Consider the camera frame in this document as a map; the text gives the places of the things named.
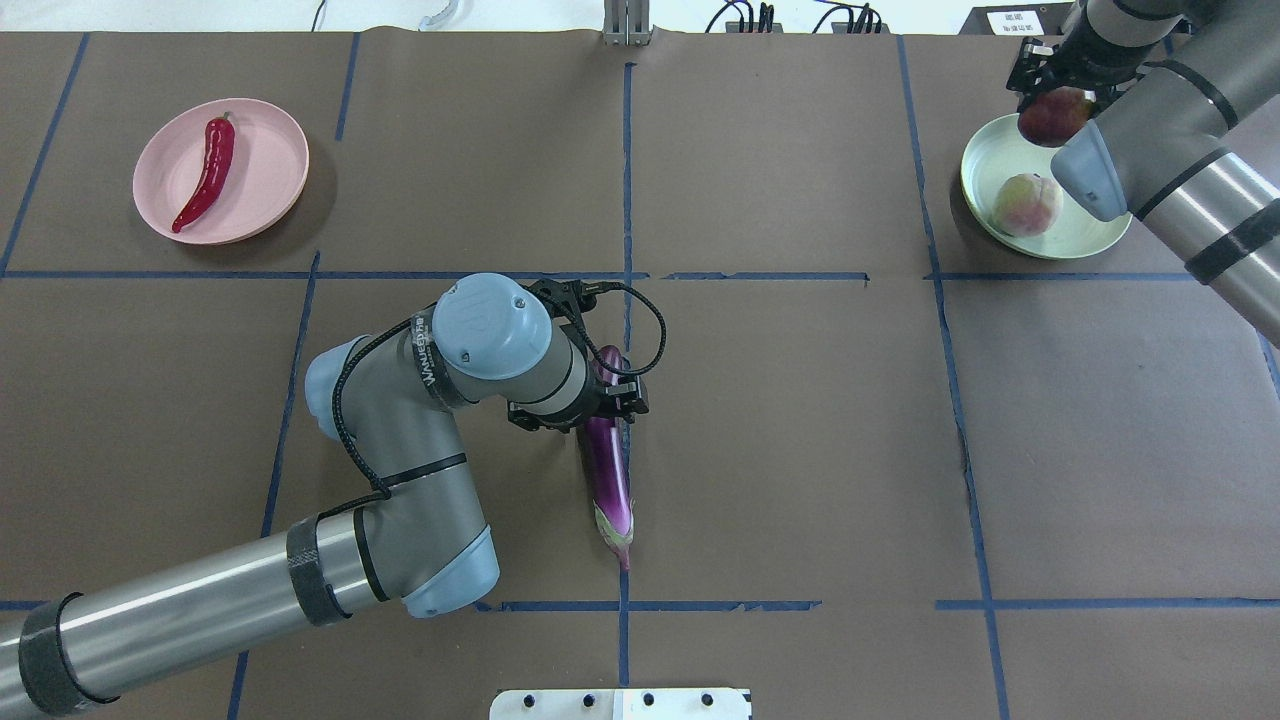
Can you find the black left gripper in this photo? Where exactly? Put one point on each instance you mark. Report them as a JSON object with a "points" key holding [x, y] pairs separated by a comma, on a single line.
{"points": [[603, 404]]}

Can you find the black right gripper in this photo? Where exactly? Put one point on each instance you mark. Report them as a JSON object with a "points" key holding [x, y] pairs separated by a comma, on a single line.
{"points": [[1068, 62]]}

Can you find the purple eggplant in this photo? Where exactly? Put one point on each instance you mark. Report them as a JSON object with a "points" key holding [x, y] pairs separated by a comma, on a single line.
{"points": [[603, 460]]}

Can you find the red green pomegranate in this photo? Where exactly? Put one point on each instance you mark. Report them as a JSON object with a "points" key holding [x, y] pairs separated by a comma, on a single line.
{"points": [[1050, 119]]}

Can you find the pale green pink peach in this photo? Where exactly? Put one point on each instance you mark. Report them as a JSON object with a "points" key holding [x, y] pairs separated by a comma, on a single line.
{"points": [[1027, 205]]}

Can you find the red chili pepper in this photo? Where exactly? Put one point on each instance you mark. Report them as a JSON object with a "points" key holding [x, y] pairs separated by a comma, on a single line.
{"points": [[219, 151]]}

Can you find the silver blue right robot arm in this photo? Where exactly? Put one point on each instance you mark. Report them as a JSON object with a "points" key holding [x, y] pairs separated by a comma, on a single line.
{"points": [[1172, 79]]}

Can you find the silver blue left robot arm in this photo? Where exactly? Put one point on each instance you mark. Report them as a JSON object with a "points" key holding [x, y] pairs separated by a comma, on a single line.
{"points": [[149, 422]]}

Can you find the pink plate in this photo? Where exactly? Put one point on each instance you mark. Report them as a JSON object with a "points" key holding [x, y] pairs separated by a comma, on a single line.
{"points": [[268, 174]]}

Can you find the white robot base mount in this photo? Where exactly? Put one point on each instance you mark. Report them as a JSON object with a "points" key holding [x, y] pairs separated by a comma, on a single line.
{"points": [[623, 703]]}

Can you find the aluminium frame post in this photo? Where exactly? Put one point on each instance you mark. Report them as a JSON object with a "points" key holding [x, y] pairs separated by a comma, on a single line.
{"points": [[627, 23]]}

